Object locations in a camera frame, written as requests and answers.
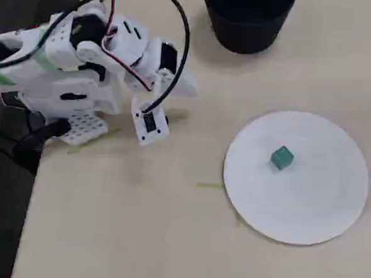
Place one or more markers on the green cube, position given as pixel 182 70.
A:
pixel 282 158

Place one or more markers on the white perforated base plate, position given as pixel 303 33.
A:
pixel 85 128

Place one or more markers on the long green tape strip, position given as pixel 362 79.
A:
pixel 90 143

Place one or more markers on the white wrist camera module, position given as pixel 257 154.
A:
pixel 150 121

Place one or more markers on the small green tape mark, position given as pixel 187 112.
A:
pixel 238 222

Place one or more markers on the black round bin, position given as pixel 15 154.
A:
pixel 247 23

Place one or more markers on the short green tape strip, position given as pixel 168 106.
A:
pixel 210 185

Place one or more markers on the black table clamp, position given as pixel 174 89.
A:
pixel 35 142

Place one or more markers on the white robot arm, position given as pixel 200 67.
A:
pixel 66 84

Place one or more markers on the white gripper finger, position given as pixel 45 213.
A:
pixel 135 82
pixel 187 84

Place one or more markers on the white paper plate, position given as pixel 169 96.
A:
pixel 295 196

